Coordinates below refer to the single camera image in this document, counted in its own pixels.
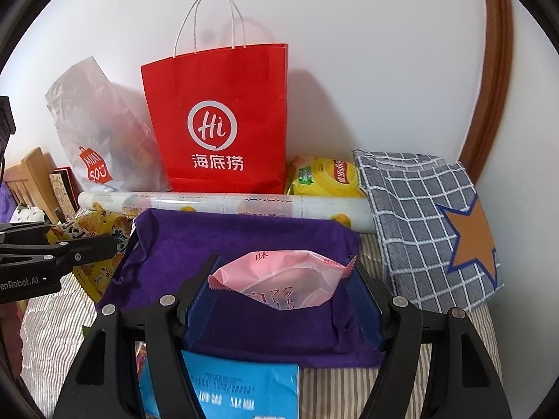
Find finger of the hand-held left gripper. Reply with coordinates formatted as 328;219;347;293
0;221;54;246
0;235;119;278

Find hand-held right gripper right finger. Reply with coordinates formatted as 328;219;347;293
345;255;514;419

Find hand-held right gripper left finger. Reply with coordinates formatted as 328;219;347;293
52;253;221;419

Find yellow black-print snack packet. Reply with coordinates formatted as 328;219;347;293
46;208;134;304

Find blue tissue pack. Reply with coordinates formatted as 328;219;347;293
137;349;302;419

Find pink snack packet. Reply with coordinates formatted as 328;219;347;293
209;250;358;313

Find purple cloth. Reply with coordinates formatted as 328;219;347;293
96;208;385;369

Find patterned box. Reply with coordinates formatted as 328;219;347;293
48;166;81;223

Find white quilted blanket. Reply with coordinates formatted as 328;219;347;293
20;271;101;406

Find striped bed sheet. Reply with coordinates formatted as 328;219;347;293
65;231;503;419

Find grey checked star bag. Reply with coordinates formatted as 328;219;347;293
353;148;503;313

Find white printed paper roll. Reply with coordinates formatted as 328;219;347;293
78;191;376;233

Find white plastic bag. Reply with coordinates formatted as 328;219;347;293
45;56;173;193

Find yellow chip bag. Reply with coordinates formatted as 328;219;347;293
285;155;366;197

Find red paper bag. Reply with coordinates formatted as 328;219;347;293
140;0;290;193

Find brown wooden door frame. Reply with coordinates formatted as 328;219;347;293
456;0;514;175

